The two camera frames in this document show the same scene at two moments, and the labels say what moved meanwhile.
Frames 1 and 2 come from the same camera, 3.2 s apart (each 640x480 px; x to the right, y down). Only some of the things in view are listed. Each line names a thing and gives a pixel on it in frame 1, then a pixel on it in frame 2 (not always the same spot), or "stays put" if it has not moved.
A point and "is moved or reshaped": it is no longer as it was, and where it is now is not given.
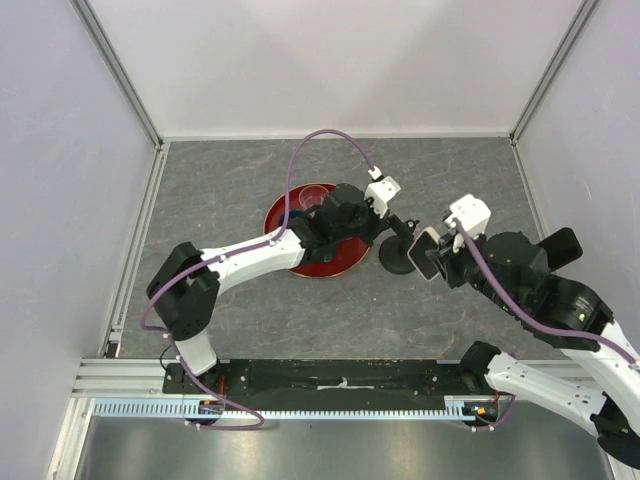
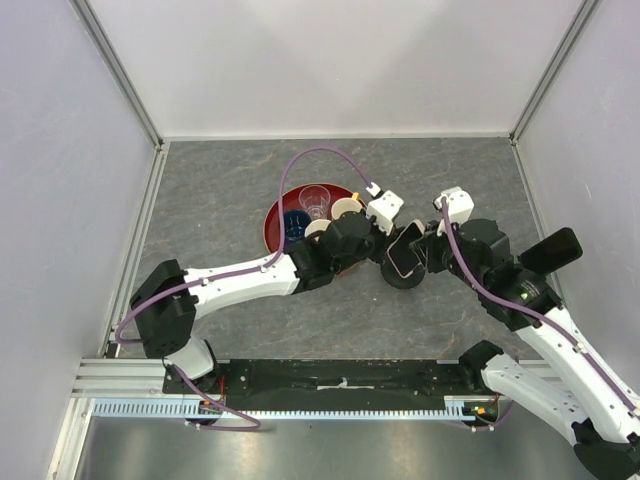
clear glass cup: x=312 y=195 stays put
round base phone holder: x=393 y=251 → x=398 y=281
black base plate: x=330 y=380 stays put
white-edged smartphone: x=428 y=239 is moved or reshaped
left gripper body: x=377 y=223 → x=374 y=243
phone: x=563 y=248 stays put
